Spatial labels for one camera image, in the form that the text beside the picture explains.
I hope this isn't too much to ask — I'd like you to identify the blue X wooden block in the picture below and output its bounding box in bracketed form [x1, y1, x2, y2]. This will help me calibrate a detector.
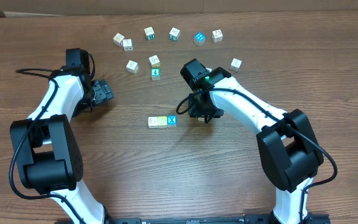
[167, 115, 177, 127]

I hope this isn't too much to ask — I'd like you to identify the yellow top wooden block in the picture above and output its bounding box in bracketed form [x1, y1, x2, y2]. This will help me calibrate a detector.
[157, 116, 168, 128]

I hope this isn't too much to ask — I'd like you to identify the green L wooden block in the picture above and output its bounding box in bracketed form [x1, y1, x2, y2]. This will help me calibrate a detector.
[148, 116, 158, 129]

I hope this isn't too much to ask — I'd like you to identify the green top wooden block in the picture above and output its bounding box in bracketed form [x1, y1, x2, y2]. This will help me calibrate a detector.
[150, 68, 161, 81]

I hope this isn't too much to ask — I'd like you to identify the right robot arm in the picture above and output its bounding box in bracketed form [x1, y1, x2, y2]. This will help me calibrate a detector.
[180, 58, 330, 223]

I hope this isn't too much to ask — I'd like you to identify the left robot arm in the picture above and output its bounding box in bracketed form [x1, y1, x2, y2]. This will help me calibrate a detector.
[9, 48, 114, 223]

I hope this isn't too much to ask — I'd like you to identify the plain block above red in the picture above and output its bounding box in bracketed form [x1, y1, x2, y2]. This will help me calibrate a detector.
[126, 60, 139, 73]

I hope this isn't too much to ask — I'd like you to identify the plain wooden block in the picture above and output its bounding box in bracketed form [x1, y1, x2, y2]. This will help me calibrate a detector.
[113, 33, 125, 47]
[212, 29, 223, 43]
[144, 27, 155, 40]
[122, 39, 134, 51]

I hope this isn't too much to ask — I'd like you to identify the plain block far right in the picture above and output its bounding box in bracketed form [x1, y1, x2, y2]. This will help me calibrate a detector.
[229, 58, 242, 72]

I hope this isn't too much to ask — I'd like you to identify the plain wooden block far left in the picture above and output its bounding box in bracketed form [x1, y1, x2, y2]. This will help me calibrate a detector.
[113, 33, 125, 47]

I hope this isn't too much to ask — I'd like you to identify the yellow sided wooden block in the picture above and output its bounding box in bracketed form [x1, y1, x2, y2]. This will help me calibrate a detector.
[149, 55, 160, 68]

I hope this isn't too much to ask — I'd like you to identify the blue top wooden block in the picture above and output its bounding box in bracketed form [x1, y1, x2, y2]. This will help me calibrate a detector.
[194, 32, 206, 46]

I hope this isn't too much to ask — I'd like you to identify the plain wooden block top right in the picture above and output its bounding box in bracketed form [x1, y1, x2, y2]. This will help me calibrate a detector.
[212, 29, 223, 43]

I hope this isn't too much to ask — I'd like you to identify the teal sided wooden block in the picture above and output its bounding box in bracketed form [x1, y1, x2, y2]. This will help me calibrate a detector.
[169, 27, 180, 41]

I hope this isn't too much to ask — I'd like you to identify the cardboard back wall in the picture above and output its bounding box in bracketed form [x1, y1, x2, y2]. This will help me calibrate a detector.
[0, 0, 358, 17]

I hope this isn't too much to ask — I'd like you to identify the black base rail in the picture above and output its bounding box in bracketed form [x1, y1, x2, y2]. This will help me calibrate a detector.
[104, 213, 331, 224]

